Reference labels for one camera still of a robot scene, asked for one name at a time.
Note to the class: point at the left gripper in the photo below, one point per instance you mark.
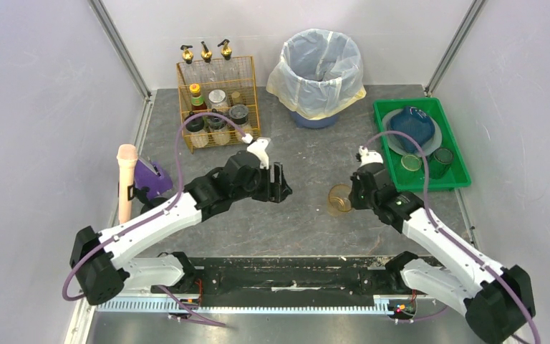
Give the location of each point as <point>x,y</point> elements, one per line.
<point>274,180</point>

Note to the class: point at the amber glass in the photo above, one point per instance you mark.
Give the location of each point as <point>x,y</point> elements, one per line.
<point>338,202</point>

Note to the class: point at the black flip-cap spice jar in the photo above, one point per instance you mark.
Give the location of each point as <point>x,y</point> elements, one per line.
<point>219,128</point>

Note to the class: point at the black cap spice jar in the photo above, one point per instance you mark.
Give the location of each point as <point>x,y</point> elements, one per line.
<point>198,132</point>

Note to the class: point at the small yellow oil bottle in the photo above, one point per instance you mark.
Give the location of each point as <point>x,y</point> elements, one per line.
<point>237,98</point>

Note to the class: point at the red sauce bottle green label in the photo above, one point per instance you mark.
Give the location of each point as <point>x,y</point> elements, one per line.
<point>198,103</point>

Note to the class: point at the brown-sauce bottle gold spout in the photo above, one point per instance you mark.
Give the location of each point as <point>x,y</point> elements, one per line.
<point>207,61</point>

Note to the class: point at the grey-green round plate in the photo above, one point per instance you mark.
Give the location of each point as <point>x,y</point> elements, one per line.
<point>395,145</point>

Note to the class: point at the clear oil bottle gold spout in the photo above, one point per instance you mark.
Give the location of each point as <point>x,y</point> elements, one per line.
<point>187,59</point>

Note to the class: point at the green glass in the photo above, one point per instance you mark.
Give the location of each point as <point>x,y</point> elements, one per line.
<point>411,168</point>

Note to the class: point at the blue ribbed dish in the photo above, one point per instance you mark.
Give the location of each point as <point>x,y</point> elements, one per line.
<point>415,123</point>

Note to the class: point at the dark smoky glass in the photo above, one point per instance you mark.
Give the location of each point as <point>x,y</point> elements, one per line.
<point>440,162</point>

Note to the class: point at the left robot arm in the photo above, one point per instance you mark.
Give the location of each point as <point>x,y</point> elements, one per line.
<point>101,261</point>

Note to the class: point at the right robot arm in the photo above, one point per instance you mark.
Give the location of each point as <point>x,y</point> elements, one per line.
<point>494,300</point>

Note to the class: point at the bin with plastic liner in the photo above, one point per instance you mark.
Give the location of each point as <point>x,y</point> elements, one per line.
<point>318,75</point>

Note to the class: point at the purple box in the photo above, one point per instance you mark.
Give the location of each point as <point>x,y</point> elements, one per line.
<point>151,178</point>

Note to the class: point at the green plastic tray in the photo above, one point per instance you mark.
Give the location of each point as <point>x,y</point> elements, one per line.
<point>456,177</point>

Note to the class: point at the beige microphone on stand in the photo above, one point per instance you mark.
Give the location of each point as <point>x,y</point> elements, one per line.
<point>127,157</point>

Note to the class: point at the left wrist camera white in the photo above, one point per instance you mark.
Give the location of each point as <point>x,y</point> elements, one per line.
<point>258,147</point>

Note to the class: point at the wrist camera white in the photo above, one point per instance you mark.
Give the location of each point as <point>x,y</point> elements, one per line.
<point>365,156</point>
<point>258,147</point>

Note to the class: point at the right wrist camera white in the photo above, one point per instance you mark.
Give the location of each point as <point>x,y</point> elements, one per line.
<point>365,156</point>

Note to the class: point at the yellow wire rack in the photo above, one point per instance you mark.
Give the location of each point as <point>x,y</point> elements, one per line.
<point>224,89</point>

